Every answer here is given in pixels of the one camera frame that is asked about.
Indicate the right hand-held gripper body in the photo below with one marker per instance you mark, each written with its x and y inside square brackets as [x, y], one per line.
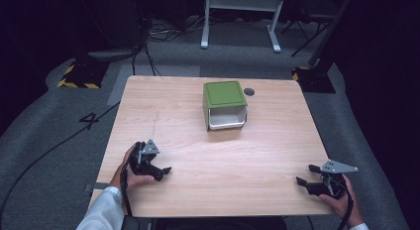
[325, 187]

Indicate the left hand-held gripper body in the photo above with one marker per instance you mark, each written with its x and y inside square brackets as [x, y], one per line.
[142, 164]

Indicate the green and white storage bin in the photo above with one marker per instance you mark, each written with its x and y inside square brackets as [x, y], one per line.
[224, 95]

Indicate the person's left hand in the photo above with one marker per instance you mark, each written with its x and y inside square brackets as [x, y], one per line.
[123, 177]

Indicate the person's right hand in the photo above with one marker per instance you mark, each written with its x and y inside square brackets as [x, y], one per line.
[345, 208]

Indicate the black slanted stand with base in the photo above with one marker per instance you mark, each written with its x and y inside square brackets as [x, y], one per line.
[317, 78]

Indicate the black round table grommet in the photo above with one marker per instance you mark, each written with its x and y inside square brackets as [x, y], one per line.
[249, 92]

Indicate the black stand with striped base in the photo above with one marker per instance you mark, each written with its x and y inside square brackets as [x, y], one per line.
[84, 74]

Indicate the black folding tripod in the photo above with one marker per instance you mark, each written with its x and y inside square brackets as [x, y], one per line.
[308, 33]

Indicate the white metal stand frame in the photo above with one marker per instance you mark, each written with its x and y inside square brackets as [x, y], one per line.
[274, 35]

